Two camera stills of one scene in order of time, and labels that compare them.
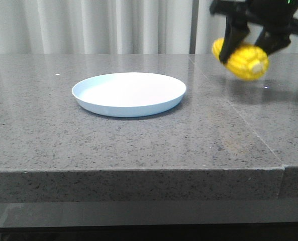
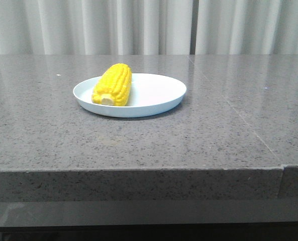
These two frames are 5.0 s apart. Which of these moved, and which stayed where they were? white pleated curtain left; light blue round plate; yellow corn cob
Moved: yellow corn cob
Stayed: white pleated curtain left; light blue round plate
